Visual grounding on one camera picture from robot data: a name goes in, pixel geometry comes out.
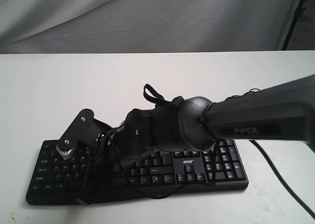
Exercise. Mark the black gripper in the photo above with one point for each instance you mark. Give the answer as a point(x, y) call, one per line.
point(131, 140)

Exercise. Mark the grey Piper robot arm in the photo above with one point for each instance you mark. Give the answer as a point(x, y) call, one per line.
point(282, 112)

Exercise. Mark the black acer keyboard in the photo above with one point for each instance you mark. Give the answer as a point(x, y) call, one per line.
point(56, 181)

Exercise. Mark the grey backdrop cloth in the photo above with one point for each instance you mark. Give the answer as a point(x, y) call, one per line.
point(143, 26)

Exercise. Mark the black tripod stand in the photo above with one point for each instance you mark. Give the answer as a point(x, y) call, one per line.
point(301, 33)

